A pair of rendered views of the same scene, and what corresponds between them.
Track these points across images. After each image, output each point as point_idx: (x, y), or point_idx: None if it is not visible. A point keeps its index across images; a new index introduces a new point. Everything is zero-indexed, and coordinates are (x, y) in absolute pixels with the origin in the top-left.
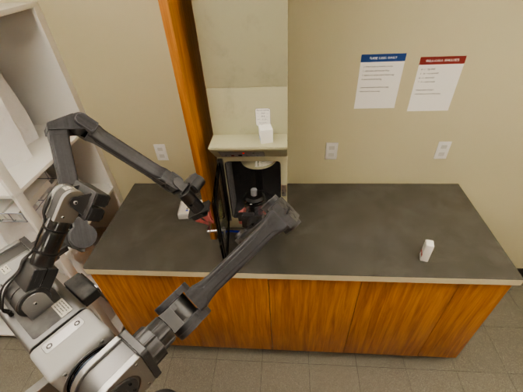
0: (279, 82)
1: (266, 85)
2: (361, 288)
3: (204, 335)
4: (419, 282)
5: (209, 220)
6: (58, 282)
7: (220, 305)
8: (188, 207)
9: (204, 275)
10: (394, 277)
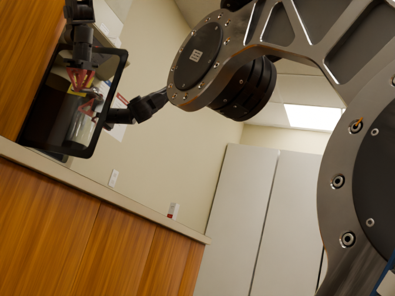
0: (121, 16)
1: (114, 12)
2: (151, 246)
3: None
4: (183, 233)
5: (87, 82)
6: None
7: (9, 280)
8: (86, 47)
9: (51, 170)
10: (176, 221)
